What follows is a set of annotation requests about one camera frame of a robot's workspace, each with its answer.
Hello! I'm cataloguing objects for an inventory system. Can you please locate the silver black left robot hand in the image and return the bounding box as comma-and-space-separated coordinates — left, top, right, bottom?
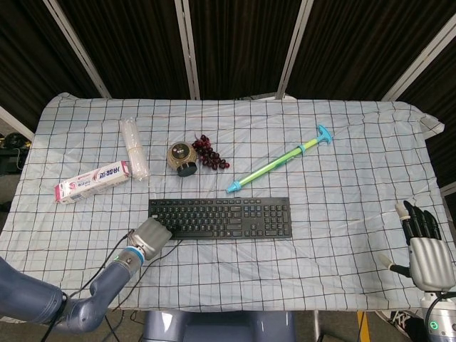
127, 217, 175, 261

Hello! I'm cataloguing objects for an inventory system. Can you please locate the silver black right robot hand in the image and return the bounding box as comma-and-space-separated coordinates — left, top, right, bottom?
378, 200, 450, 291

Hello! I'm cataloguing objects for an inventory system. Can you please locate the black computer keyboard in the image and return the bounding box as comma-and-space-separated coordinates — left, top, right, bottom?
148, 197, 294, 241

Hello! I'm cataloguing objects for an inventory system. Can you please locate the black white sneaker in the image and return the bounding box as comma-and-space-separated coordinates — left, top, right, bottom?
377, 309, 421, 339

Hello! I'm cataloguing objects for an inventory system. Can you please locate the white pink toothpaste box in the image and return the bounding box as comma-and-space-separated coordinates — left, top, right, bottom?
53, 160, 132, 204

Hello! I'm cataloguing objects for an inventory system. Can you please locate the round brown black gadget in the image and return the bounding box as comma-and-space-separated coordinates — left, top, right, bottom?
166, 141, 199, 178

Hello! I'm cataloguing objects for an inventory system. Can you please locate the clear plastic straw bundle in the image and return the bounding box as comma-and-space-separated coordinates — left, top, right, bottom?
119, 118, 150, 182

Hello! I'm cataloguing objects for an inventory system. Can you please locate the dark red grape bunch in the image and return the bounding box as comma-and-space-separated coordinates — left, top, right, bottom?
191, 133, 231, 172

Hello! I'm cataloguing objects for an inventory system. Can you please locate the blue checked tablecloth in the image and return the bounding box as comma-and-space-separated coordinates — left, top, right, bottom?
0, 92, 446, 314

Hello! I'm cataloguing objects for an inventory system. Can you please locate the blue grey robot torso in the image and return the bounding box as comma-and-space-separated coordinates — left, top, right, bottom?
142, 310, 296, 342

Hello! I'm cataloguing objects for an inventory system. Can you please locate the green blue water pump toy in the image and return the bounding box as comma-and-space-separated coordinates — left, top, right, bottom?
226, 124, 335, 195

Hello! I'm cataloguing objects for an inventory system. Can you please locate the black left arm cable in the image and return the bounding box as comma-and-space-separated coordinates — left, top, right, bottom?
42, 230, 136, 342

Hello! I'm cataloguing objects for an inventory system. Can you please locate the dark equipment with cables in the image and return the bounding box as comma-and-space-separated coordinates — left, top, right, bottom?
0, 131, 33, 168

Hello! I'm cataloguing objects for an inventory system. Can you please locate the dark partition panel white frame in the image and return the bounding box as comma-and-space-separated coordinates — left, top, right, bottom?
174, 0, 311, 100
0, 0, 111, 143
277, 0, 456, 103
53, 0, 200, 100

